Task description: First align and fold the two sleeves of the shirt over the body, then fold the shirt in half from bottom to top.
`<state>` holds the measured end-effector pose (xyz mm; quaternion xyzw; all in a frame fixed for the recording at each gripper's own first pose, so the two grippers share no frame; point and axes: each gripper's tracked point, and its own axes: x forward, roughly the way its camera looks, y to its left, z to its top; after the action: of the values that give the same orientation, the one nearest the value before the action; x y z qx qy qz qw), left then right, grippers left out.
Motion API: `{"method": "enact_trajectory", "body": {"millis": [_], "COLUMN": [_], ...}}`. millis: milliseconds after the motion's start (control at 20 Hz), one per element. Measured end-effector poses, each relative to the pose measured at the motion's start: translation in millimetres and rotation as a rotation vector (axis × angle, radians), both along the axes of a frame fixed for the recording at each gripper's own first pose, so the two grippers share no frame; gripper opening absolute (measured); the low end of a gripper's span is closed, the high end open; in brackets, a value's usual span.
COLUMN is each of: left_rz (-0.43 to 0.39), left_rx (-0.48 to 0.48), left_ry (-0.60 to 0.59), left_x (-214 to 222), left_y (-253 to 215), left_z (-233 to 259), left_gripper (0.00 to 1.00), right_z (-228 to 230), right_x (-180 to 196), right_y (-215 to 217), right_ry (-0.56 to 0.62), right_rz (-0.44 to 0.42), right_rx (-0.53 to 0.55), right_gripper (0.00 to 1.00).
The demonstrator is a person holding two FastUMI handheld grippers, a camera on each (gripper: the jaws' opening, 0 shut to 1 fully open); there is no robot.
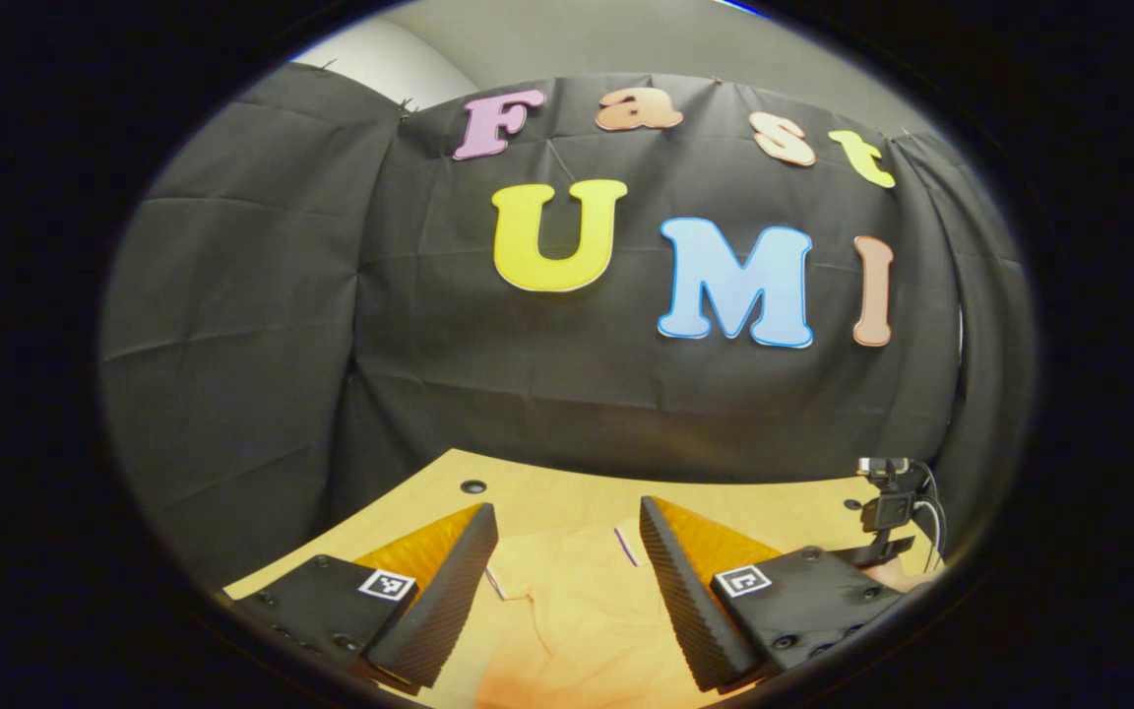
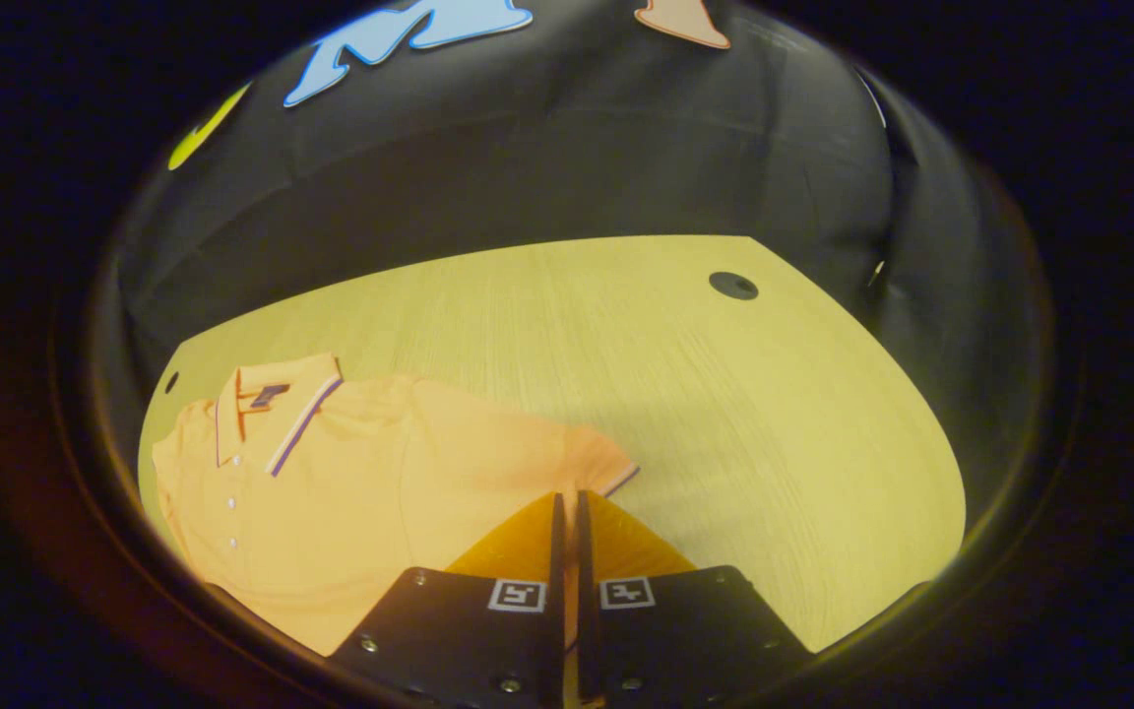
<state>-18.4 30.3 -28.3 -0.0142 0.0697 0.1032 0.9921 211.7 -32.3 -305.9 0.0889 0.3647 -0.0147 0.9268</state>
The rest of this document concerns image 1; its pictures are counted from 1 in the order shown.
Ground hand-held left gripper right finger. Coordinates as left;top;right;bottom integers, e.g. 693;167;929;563
639;495;908;693

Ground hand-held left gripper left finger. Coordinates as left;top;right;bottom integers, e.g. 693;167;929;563
222;502;500;695

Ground orange T-shirt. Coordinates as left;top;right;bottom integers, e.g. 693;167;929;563
473;522;696;709

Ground black backdrop cloth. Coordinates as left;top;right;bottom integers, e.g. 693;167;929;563
99;64;1036;592

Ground black camera on mount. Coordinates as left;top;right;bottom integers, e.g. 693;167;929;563
857;456;944;572

